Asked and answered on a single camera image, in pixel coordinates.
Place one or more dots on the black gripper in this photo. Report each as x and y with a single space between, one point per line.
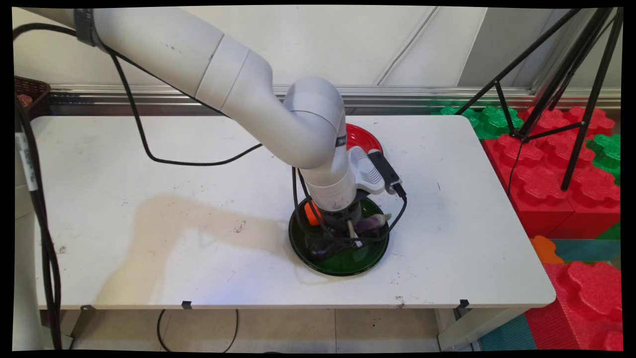
343 214

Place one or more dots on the purple toy eggplant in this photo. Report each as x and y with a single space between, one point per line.
373 223

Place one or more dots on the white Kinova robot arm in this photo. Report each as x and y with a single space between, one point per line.
174 54

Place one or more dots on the dark green round plate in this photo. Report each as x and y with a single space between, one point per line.
348 261

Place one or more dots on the orange toy carrot chunk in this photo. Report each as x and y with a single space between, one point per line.
312 216

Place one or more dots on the red round plate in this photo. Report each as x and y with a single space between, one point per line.
365 138

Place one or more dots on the grey table leg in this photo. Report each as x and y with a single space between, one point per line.
472 328

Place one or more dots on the green foam block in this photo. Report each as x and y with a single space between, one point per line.
489 122
607 151

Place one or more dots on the teal foam mat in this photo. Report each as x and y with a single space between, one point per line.
586 250
507 335

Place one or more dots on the orange foam piece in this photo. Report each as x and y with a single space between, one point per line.
544 249

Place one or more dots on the large red foam block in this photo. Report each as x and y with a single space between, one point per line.
546 199

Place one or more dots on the brown woven basket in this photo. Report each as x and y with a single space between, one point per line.
37 92

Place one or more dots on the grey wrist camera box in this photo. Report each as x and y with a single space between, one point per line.
383 168

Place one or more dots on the aluminium wall rail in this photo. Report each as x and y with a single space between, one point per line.
447 92

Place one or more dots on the black camera tripod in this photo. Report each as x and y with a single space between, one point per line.
594 97

